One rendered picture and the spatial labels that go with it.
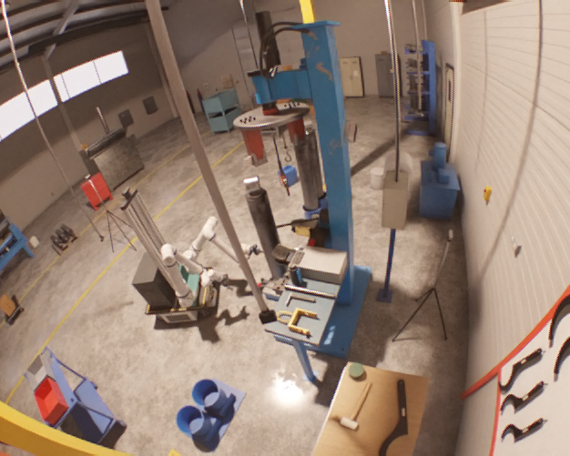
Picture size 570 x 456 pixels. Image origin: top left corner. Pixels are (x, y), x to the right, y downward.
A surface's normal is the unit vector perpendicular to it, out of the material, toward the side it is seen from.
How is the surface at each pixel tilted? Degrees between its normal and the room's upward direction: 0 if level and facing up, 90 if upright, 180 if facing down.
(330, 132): 90
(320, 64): 90
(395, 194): 90
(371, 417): 0
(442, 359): 0
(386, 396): 0
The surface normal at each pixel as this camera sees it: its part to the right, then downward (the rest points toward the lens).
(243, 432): -0.19, -0.76
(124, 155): 0.86, 0.18
